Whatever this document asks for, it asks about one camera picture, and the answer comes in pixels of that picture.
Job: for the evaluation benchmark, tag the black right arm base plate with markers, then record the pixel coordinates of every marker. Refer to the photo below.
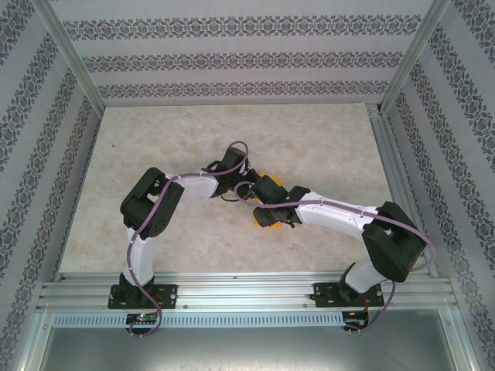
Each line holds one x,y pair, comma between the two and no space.
321,295

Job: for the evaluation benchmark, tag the aluminium mounting rail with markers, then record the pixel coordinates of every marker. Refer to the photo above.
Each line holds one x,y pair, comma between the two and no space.
247,290

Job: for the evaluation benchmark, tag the aluminium frame post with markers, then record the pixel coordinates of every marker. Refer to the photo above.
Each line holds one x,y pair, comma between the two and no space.
414,54
69,50

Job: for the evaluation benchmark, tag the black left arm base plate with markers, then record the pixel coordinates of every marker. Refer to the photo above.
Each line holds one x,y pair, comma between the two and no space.
170,295

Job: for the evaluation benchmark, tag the grey sheet metal panel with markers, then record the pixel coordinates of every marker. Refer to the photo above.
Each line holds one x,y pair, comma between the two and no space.
247,348

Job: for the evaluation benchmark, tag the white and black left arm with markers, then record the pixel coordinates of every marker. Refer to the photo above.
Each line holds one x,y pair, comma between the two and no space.
143,251

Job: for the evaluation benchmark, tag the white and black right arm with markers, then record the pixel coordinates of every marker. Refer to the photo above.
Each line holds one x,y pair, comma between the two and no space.
336,216

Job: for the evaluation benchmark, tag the aluminium side rail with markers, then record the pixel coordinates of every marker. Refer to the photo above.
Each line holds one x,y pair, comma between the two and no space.
390,154

